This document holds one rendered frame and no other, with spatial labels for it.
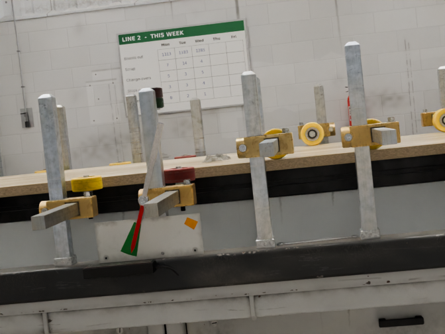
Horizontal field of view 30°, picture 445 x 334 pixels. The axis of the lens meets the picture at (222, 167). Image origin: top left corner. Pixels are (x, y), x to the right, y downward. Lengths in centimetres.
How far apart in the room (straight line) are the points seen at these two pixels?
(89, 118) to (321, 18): 280
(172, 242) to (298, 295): 33
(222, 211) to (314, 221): 25
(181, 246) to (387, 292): 51
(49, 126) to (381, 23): 736
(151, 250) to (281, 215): 39
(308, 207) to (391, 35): 708
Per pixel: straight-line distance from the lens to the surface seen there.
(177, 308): 208
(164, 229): 202
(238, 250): 201
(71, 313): 215
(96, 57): 945
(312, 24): 919
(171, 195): 190
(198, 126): 309
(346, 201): 221
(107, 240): 205
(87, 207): 205
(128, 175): 222
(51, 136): 207
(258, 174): 199
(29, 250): 235
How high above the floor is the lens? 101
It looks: 3 degrees down
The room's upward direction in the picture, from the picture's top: 6 degrees counter-clockwise
